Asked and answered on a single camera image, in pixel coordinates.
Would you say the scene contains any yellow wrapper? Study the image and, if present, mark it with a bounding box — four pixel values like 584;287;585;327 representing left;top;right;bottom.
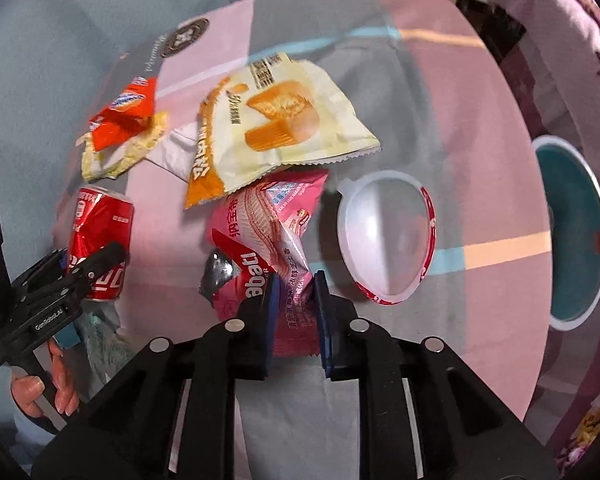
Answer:
81;112;170;182

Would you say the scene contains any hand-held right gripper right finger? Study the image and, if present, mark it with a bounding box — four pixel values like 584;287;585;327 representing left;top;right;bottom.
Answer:
314;270;556;480

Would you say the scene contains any cream cake wrapper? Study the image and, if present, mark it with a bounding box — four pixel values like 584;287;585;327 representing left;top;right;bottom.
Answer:
182;52;382;211

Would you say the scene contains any clear plastic bag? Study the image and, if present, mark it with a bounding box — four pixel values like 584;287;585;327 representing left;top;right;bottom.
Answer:
72;305;136;386

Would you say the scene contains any pink snack wrapper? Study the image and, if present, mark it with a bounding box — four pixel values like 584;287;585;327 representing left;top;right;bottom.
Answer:
198;169;330;358

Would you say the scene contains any red soda can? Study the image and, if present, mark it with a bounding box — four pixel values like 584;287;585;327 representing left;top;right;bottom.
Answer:
66;185;135;303

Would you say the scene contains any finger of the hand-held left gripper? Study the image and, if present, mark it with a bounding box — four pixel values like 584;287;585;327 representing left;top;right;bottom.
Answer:
10;249;67;288
62;242;128;292

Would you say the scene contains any teal trash bin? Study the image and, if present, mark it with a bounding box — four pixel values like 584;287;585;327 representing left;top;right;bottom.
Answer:
531;135;600;332

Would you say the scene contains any white tissue paper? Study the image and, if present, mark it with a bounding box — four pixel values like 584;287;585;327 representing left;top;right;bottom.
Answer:
145;125;206;181

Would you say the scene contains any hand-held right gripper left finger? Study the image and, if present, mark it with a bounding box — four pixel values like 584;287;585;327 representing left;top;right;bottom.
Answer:
30;272;283;480

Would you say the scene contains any pink floral bedspread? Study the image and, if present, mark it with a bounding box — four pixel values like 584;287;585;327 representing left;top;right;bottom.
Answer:
485;0;600;471

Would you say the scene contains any person's left hand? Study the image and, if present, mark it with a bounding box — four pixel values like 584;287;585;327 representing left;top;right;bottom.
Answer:
10;340;81;418

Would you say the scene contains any white plastic lid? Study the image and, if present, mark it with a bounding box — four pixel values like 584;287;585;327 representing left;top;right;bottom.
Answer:
336;170;437;306

